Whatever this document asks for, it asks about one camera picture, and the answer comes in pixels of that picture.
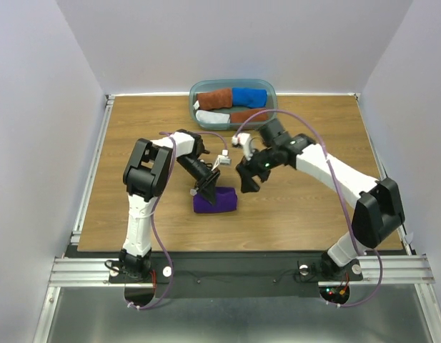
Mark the purple towel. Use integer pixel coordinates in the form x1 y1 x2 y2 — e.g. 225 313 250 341
192 187 238 214

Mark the upper brown rolled towel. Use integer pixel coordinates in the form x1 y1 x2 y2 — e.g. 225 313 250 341
193 88 233 111

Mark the brown rolled towel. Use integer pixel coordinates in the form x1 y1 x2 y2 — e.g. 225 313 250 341
193 88 233 111
230 108 269 124

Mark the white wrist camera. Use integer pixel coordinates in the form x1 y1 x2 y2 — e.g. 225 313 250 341
212 149 232 171
232 132 257 161

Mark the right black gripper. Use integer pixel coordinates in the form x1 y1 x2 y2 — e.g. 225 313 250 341
234 144 279 194

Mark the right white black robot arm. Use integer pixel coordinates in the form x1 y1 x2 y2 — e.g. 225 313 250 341
232 119 405 279

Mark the teal plastic bin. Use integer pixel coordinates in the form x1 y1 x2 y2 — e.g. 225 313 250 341
189 79 278 131

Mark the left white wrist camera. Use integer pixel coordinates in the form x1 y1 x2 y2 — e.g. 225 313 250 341
212 149 232 171

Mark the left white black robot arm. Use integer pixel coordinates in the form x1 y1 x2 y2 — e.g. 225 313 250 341
114 129 220 282

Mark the white rolled towel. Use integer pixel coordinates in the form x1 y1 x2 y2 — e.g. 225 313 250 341
195 110 230 124

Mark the blue rolled towel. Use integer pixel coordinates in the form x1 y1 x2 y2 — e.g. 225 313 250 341
232 87 267 109

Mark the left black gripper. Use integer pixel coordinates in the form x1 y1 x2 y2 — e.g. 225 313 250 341
177 154 220 207

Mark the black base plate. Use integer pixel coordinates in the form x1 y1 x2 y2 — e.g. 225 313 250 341
64 251 364 299

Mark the lower brown rolled towel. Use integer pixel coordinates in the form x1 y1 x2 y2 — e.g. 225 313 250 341
230 108 269 124

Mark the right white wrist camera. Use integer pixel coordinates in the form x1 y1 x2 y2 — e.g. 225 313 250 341
232 132 257 161

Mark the aluminium frame rail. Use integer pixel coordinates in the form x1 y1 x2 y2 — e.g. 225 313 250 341
35 96 433 342

